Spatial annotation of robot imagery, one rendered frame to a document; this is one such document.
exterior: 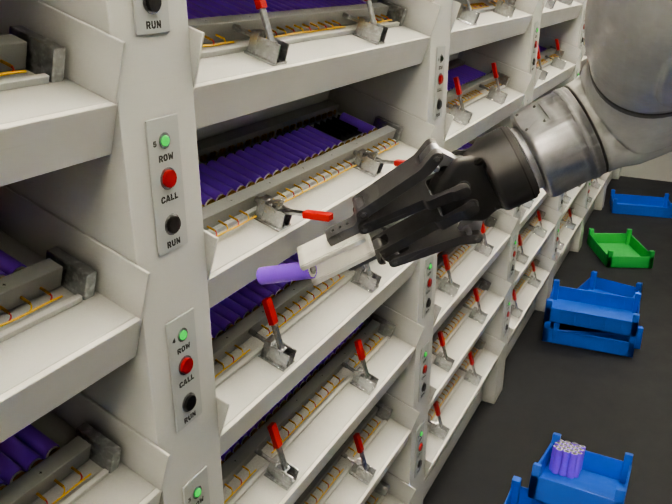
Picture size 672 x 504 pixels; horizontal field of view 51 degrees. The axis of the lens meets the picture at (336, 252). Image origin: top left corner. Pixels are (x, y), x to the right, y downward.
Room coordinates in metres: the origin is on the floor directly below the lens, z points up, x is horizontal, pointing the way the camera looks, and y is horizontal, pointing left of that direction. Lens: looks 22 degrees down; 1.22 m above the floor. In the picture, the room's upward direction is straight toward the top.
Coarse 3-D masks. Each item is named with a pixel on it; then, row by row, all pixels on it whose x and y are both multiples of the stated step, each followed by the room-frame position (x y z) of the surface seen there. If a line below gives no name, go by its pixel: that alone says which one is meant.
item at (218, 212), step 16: (384, 128) 1.16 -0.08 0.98; (352, 144) 1.05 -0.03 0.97; (368, 144) 1.08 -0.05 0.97; (320, 160) 0.96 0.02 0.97; (336, 160) 0.99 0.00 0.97; (272, 176) 0.86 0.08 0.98; (288, 176) 0.88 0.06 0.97; (304, 176) 0.91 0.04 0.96; (240, 192) 0.80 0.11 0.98; (256, 192) 0.81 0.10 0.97; (272, 192) 0.84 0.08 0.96; (208, 208) 0.74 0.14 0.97; (224, 208) 0.75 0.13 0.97; (240, 208) 0.78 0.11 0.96; (208, 224) 0.72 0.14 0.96; (224, 224) 0.74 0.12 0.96; (240, 224) 0.75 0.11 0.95
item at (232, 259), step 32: (320, 96) 1.20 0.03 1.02; (352, 96) 1.24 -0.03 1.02; (224, 128) 0.96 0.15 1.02; (416, 128) 1.18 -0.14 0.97; (320, 192) 0.91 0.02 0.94; (352, 192) 0.94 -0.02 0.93; (256, 224) 0.78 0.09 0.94; (320, 224) 0.86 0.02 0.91; (224, 256) 0.69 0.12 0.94; (256, 256) 0.72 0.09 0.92; (288, 256) 0.80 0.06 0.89; (224, 288) 0.68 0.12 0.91
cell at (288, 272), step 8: (288, 264) 0.65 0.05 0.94; (296, 264) 0.64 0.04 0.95; (256, 272) 0.66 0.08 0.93; (264, 272) 0.66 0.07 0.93; (272, 272) 0.65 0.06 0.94; (280, 272) 0.65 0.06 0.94; (288, 272) 0.64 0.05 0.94; (296, 272) 0.64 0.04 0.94; (304, 272) 0.63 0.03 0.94; (312, 272) 0.64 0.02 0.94; (264, 280) 0.65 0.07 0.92; (272, 280) 0.65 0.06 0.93; (280, 280) 0.65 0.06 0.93; (288, 280) 0.65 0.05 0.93; (296, 280) 0.64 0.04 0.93
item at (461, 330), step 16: (480, 288) 1.81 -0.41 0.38; (496, 288) 1.81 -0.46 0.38; (464, 304) 1.66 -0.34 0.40; (480, 304) 1.72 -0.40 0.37; (496, 304) 1.75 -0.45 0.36; (448, 320) 1.56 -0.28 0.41; (464, 320) 1.62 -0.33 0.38; (480, 320) 1.63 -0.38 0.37; (448, 336) 1.53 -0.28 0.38; (464, 336) 1.55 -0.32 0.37; (432, 352) 1.42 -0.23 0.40; (448, 352) 1.47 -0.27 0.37; (464, 352) 1.48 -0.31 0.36; (432, 368) 1.39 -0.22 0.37; (448, 368) 1.40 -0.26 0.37; (432, 384) 1.33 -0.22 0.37; (432, 400) 1.28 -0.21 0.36
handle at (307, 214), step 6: (282, 204) 0.79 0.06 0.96; (282, 210) 0.78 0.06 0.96; (288, 210) 0.78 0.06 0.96; (294, 210) 0.78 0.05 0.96; (300, 210) 0.78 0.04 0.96; (306, 210) 0.77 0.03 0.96; (312, 210) 0.77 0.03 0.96; (306, 216) 0.76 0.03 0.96; (312, 216) 0.76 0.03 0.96; (318, 216) 0.76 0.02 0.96; (324, 216) 0.75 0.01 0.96; (330, 216) 0.76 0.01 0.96
